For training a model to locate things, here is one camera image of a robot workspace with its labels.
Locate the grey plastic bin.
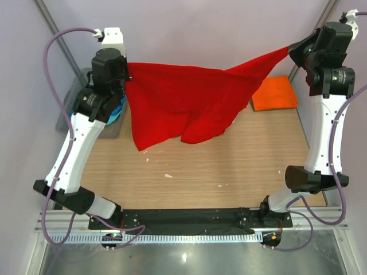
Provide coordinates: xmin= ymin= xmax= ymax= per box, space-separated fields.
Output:
xmin=55 ymin=67 xmax=124 ymax=139

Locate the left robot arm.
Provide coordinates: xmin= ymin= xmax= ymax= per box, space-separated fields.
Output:
xmin=33 ymin=48 xmax=128 ymax=229

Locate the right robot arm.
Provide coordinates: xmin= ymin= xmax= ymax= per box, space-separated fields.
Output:
xmin=258 ymin=19 xmax=358 ymax=227

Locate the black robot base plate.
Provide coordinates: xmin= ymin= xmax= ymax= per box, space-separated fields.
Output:
xmin=93 ymin=207 xmax=293 ymax=231

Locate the folded orange t shirt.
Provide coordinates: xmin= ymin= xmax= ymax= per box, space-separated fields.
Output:
xmin=251 ymin=75 xmax=298 ymax=111

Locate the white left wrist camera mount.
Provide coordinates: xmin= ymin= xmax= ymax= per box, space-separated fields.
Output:
xmin=93 ymin=27 xmax=126 ymax=57

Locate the red t shirt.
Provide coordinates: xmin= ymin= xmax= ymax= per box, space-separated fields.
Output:
xmin=126 ymin=47 xmax=288 ymax=151

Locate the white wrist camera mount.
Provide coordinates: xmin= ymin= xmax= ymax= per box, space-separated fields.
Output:
xmin=93 ymin=27 xmax=126 ymax=57
xmin=339 ymin=9 xmax=367 ymax=41

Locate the blue t shirt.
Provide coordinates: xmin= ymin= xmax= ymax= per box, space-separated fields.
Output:
xmin=67 ymin=93 xmax=125 ymax=131

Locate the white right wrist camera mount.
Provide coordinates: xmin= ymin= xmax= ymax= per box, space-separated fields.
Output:
xmin=339 ymin=9 xmax=367 ymax=41

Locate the white slotted cable duct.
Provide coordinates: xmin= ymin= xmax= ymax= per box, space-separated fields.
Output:
xmin=65 ymin=231 xmax=263 ymax=244

